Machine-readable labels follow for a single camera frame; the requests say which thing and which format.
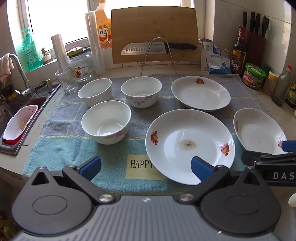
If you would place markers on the dark vinegar bottle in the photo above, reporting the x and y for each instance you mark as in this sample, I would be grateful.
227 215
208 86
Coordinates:
239 58

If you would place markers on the green lid sauce jar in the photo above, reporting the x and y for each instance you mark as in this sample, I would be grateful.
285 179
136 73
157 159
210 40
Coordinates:
253 76

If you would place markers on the yellow lid spice jar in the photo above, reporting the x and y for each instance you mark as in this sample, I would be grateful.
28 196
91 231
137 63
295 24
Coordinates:
270 83

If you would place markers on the green dish soap bottle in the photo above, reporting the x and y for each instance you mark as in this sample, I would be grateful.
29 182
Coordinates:
31 51

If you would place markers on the white and red sink basket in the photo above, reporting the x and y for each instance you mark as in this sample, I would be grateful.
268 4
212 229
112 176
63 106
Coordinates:
20 120

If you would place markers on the bamboo cutting board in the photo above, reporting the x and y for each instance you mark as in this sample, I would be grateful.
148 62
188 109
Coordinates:
152 25

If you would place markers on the window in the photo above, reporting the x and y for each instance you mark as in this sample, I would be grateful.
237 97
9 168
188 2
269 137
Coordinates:
57 20

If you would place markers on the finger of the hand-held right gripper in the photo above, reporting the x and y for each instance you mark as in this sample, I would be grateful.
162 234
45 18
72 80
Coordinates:
289 146
256 158

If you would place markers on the glass bottle red cap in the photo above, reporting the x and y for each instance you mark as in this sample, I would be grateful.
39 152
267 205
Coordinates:
281 88

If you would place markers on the tall plastic wrap roll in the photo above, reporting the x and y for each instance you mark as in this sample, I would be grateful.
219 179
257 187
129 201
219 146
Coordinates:
94 41

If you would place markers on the metal faucet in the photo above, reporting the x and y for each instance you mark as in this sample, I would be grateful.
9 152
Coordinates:
20 69

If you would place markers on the short plastic wrap roll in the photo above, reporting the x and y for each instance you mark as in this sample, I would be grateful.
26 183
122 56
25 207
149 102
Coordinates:
59 51

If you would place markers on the dark red knife block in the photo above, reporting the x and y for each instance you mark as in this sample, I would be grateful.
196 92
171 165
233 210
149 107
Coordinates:
255 48

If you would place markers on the small potted plant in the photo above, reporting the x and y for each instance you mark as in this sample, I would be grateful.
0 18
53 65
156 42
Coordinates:
46 56

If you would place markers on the glass jar black yellow lid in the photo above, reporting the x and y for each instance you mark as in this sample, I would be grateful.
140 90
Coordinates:
81 67

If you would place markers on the pink cloth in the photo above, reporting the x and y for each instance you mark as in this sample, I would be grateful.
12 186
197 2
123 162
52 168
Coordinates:
4 67

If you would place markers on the clear drinking glass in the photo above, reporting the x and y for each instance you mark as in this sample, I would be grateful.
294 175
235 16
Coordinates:
67 78

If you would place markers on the metal sink fitting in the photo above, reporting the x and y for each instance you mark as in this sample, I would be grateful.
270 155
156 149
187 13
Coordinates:
45 84

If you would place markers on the orange cooking wine bottle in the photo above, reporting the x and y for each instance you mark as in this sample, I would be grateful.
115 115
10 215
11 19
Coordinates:
103 27

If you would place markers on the grey and teal towel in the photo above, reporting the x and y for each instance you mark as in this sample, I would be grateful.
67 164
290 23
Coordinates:
69 143

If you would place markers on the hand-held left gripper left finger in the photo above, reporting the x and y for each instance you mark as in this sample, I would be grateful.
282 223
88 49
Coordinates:
92 165

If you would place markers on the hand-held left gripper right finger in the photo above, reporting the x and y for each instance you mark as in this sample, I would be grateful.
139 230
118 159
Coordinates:
201 170

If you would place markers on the white bowl pink floral print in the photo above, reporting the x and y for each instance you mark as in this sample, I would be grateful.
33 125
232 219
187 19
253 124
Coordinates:
106 120
141 89

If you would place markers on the plain white bowl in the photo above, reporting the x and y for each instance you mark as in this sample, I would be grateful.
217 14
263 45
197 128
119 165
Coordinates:
94 90

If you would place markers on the white and blue salt bag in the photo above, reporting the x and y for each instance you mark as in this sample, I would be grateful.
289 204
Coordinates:
215 60

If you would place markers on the steel sink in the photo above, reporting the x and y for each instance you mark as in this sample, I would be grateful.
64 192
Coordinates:
34 102

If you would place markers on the white plate red flower print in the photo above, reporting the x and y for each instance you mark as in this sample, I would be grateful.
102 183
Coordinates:
201 95
175 129
256 132

